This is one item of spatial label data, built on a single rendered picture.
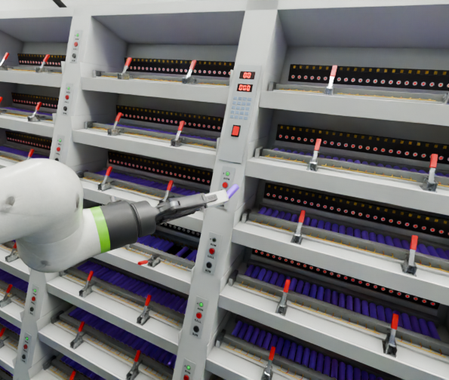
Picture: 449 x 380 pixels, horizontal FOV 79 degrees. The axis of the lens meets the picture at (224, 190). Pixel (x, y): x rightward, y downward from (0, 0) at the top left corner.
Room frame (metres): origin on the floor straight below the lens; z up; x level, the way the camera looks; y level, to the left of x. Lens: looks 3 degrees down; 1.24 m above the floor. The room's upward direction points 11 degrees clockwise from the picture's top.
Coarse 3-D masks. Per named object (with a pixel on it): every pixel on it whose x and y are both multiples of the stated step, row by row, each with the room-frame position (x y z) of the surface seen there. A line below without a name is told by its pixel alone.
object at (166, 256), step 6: (132, 246) 0.96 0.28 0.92; (138, 246) 0.95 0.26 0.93; (144, 246) 0.96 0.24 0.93; (144, 252) 0.95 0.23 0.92; (150, 252) 0.93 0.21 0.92; (156, 252) 0.93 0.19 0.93; (162, 252) 0.93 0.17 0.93; (162, 258) 0.92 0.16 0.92; (168, 258) 0.91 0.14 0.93; (174, 258) 0.90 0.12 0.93; (180, 258) 0.90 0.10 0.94; (168, 264) 0.89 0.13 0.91; (180, 264) 0.89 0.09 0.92; (186, 264) 0.88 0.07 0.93; (192, 264) 0.88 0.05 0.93
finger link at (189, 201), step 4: (188, 196) 0.60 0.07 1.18; (192, 196) 0.61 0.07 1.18; (196, 196) 0.61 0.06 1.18; (200, 196) 0.62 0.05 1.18; (168, 200) 0.56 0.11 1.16; (172, 200) 0.56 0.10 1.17; (176, 200) 0.57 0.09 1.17; (180, 200) 0.58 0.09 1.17; (184, 200) 0.59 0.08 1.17; (188, 200) 0.60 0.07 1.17; (192, 200) 0.60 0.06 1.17; (196, 200) 0.61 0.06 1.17; (200, 200) 0.61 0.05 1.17; (180, 204) 0.58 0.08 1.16; (184, 204) 0.58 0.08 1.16; (188, 204) 0.59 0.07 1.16; (192, 204) 0.60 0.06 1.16; (196, 204) 0.60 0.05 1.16; (200, 204) 0.62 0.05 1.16; (172, 208) 0.56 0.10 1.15; (176, 208) 0.56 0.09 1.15; (180, 208) 0.58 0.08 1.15; (184, 208) 0.59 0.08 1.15
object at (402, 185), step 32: (288, 128) 0.91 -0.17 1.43; (256, 160) 0.80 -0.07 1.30; (288, 160) 0.80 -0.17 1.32; (320, 160) 0.78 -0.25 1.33; (352, 160) 0.83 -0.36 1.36; (384, 160) 0.82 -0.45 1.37; (416, 160) 0.79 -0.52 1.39; (448, 160) 0.76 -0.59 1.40; (352, 192) 0.69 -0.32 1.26; (384, 192) 0.66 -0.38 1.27; (416, 192) 0.64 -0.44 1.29; (448, 192) 0.64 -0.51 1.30
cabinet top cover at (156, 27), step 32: (224, 0) 0.85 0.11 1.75; (288, 0) 0.78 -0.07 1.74; (320, 0) 0.75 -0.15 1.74; (352, 0) 0.72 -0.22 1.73; (384, 0) 0.69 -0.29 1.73; (416, 0) 0.67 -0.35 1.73; (448, 0) 0.65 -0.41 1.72; (32, 32) 1.32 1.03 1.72; (64, 32) 1.24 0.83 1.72; (128, 32) 1.11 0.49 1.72; (160, 32) 1.06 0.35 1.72; (192, 32) 1.01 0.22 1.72; (224, 32) 0.97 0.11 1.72; (288, 32) 0.89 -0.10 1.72; (320, 32) 0.85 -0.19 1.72; (352, 32) 0.82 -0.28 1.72; (384, 32) 0.79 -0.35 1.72; (416, 32) 0.77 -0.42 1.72; (448, 32) 0.74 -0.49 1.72
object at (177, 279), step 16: (192, 240) 1.02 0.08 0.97; (96, 256) 0.97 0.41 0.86; (112, 256) 0.93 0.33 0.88; (128, 256) 0.93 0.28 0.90; (144, 256) 0.94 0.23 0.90; (144, 272) 0.89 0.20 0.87; (160, 272) 0.86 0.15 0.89; (176, 272) 0.87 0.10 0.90; (192, 272) 0.82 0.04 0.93; (176, 288) 0.85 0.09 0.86
